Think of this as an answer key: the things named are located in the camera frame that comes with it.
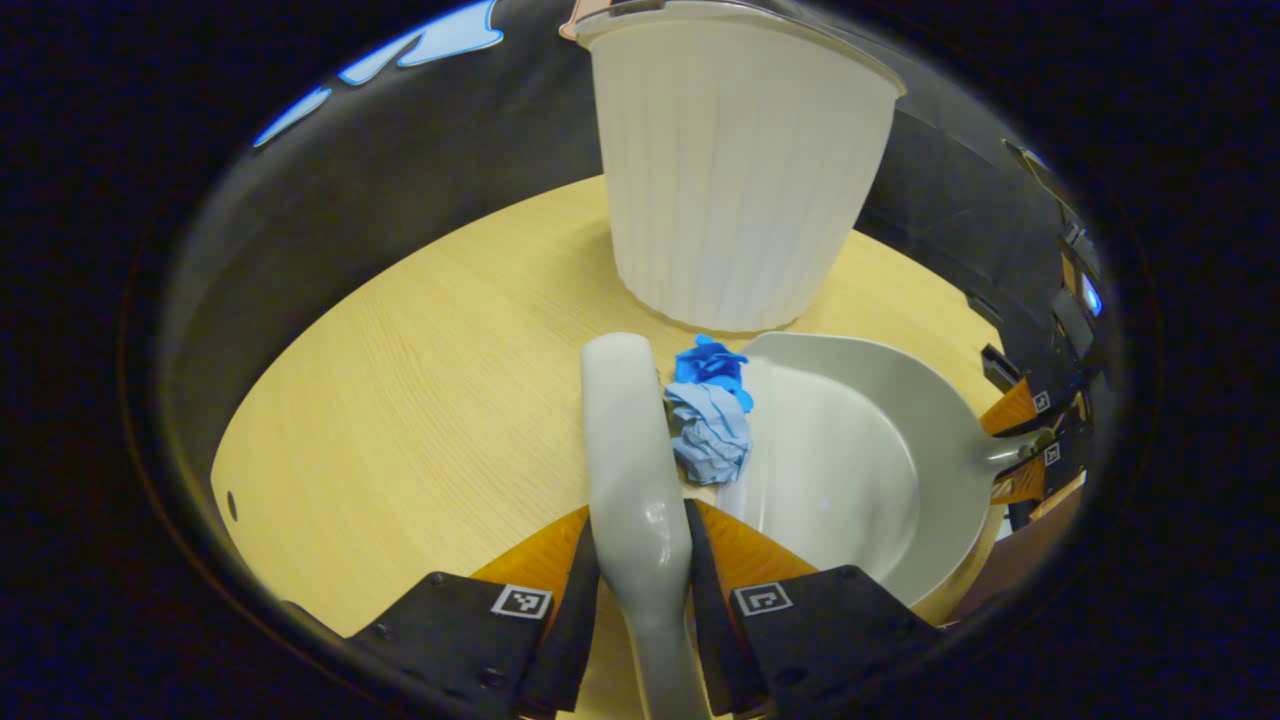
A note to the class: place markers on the white dustpan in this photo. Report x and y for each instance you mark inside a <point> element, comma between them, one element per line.
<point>850,450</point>

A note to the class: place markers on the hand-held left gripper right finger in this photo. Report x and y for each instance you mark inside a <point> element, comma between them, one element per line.
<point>708,630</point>

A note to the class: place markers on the dark blue paper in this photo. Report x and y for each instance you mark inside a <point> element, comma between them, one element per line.
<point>708,365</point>

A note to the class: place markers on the small white broom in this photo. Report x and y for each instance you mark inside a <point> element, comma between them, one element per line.
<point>630,450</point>

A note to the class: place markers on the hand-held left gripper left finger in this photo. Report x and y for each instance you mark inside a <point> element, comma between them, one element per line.
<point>578,620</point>

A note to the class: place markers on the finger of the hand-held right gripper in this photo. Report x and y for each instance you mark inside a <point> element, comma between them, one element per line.
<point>1020,482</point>
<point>1015,410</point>

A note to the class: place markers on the black backdrop cloth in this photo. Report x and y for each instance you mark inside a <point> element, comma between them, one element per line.
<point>400,170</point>

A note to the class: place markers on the white ribbed garbage bin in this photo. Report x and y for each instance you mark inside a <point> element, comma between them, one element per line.
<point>740,180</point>

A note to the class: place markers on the light blue paper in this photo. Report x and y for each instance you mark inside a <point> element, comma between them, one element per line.
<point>710,435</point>

